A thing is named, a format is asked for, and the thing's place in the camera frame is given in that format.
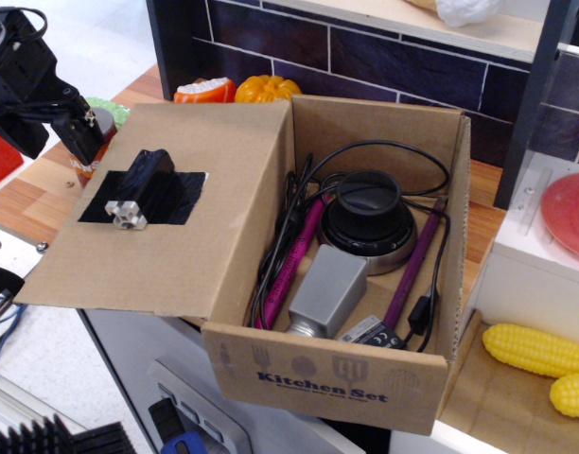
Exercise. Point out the red plate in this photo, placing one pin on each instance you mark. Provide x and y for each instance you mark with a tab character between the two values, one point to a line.
560	211

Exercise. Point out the toy salmon sushi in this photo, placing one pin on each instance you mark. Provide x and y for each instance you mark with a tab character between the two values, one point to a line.
221	90

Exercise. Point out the black 3D mouse controller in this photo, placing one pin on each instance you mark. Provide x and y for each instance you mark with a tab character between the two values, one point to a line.
368	218

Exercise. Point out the white toy cauliflower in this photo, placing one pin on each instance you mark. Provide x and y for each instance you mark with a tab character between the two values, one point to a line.
458	13

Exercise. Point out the metal towel rail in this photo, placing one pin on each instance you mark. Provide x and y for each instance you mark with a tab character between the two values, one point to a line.
15	244

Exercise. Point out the blue black clamp handle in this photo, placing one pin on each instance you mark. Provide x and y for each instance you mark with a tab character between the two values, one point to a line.
175	438

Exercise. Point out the orange toy pumpkin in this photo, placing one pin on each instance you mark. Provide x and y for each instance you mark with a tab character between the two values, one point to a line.
265	89

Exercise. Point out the yellow toy corn upper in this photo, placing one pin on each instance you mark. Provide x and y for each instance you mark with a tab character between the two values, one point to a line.
532	350

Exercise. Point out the dark shelf frame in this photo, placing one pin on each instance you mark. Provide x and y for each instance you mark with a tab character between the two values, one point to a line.
517	83

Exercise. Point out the purple pen right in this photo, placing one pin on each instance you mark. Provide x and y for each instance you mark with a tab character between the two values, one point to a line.
414	264

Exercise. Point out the orange beans can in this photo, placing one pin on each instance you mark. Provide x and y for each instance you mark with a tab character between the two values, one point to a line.
105	121

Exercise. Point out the white toy oven cabinet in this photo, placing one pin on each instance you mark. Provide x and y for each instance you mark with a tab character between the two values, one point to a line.
154	358

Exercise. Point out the silver metal shaker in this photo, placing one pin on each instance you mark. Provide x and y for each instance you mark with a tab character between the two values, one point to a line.
333	286

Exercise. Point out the yellow toy corn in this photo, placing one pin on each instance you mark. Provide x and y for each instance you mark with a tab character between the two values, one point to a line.
564	395
532	350

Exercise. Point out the black taped aluminium handle block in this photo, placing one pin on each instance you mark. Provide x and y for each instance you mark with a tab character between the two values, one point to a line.
150	192

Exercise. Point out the grey labelled adapter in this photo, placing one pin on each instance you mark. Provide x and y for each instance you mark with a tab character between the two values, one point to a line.
374	332

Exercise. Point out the magenta pen left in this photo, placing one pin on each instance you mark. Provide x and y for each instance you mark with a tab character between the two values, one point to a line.
281	286

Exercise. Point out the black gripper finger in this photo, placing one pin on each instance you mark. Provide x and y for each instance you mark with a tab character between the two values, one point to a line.
82	136

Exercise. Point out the green toy cabbage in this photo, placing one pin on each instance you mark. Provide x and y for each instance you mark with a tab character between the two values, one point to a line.
119	112

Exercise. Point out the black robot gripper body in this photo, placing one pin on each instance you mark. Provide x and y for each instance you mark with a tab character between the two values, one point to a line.
31	93

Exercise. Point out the black heat sink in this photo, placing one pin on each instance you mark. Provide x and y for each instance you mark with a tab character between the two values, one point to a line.
52	436

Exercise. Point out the yellow toy corn lower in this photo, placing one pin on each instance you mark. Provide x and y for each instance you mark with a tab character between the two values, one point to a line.
564	395

